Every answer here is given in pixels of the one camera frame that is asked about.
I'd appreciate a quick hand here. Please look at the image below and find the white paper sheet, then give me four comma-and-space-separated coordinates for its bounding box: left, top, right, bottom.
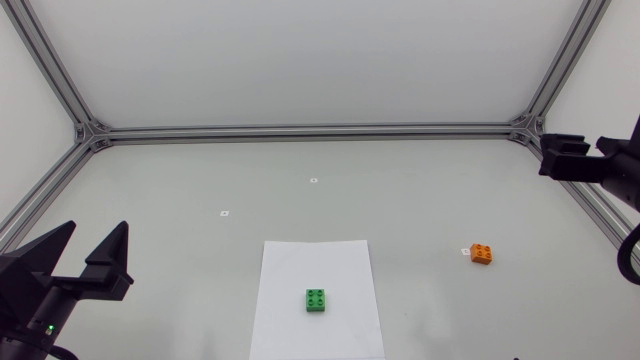
248, 239, 387, 360

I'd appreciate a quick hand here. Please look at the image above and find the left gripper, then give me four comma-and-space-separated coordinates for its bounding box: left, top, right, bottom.
0, 220, 135, 349

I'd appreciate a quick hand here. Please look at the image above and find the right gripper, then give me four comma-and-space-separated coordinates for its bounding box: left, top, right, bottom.
537, 132, 640, 213

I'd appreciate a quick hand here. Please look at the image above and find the black cable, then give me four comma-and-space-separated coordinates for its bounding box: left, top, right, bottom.
616, 233, 640, 287

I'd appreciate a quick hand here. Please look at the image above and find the green toy brick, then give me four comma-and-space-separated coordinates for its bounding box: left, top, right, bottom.
305, 288, 327, 313

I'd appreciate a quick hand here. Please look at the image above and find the orange toy brick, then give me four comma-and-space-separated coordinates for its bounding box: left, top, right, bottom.
469, 242, 494, 266

